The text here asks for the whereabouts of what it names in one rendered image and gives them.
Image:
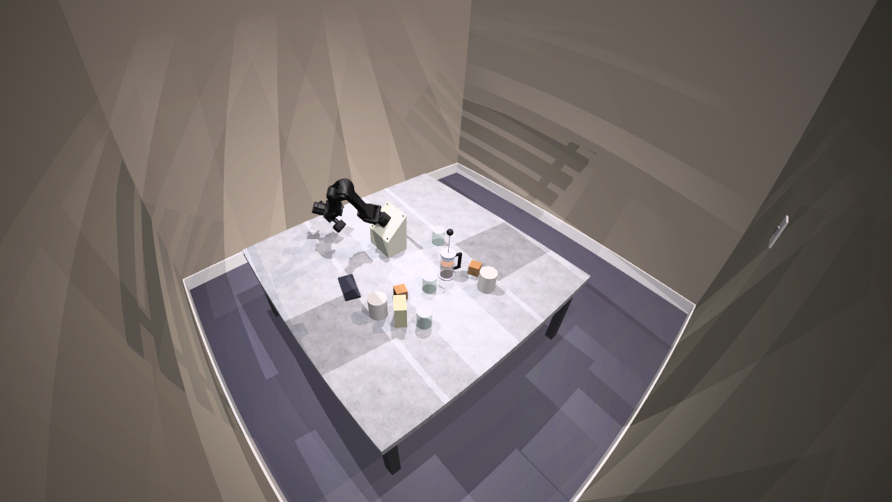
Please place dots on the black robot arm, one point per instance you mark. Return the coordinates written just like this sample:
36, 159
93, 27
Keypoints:
343, 189

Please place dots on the clear glass french press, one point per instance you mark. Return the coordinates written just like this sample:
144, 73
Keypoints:
447, 260

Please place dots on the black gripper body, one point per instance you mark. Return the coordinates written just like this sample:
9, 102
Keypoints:
339, 224

